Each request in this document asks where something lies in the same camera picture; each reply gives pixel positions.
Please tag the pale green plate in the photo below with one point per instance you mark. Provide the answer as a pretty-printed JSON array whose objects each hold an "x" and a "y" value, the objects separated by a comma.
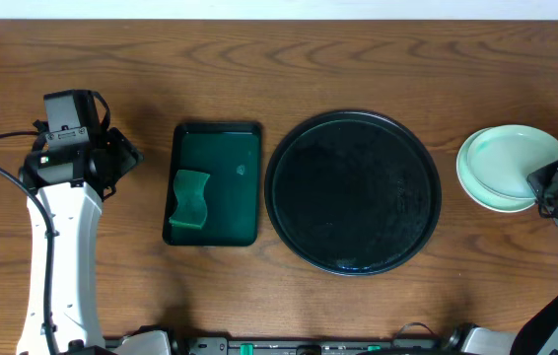
[
  {"x": 480, "y": 194},
  {"x": 502, "y": 157}
]

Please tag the rectangular black water tray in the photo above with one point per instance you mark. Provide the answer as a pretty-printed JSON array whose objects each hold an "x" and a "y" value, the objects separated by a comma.
[{"x": 230, "y": 152}]

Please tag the round black tray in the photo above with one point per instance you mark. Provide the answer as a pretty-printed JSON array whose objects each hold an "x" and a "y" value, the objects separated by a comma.
[{"x": 353, "y": 192}]

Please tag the green sponge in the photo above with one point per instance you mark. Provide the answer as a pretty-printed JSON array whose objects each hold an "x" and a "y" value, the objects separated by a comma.
[{"x": 191, "y": 208}]

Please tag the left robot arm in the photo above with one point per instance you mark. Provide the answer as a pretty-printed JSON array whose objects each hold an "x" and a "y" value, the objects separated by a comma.
[{"x": 68, "y": 178}]

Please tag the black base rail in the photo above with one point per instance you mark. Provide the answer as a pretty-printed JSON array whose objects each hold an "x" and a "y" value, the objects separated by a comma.
[{"x": 222, "y": 344}]

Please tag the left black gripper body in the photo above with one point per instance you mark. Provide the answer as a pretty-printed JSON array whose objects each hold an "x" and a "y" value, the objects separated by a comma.
[{"x": 124, "y": 154}]

